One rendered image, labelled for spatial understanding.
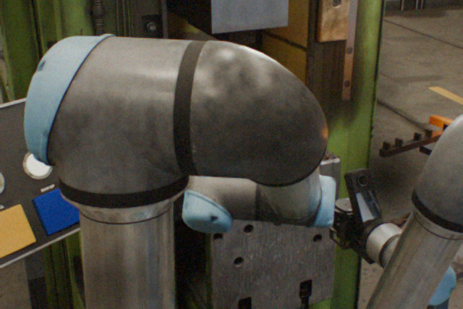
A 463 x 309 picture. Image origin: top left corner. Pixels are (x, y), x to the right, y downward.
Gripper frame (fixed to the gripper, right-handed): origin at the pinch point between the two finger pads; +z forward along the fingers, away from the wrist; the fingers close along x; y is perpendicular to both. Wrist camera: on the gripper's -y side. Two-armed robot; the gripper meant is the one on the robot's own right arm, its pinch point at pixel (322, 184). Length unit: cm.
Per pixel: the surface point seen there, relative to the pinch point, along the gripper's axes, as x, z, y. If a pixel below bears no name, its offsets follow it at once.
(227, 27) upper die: -8.3, 30.7, -28.1
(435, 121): 59, 31, 6
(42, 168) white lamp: -54, 15, -8
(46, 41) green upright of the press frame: -42, 83, -17
